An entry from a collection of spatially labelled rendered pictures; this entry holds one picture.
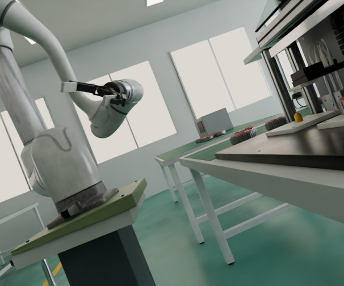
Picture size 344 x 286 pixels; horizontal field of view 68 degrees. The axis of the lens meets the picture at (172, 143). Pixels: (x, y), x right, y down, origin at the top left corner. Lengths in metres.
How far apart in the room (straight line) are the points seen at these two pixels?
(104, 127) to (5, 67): 0.41
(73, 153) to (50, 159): 0.06
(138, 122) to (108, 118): 4.14
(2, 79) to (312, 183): 1.02
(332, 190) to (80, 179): 0.63
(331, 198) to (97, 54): 5.42
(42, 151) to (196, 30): 5.28
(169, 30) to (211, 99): 1.68
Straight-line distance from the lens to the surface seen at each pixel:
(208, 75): 5.57
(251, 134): 1.11
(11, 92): 1.09
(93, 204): 0.76
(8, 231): 5.96
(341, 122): 0.59
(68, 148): 0.80
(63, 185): 0.79
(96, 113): 1.07
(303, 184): 0.40
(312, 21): 0.84
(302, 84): 0.81
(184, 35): 5.78
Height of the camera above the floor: 0.86
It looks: level
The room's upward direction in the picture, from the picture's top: 22 degrees counter-clockwise
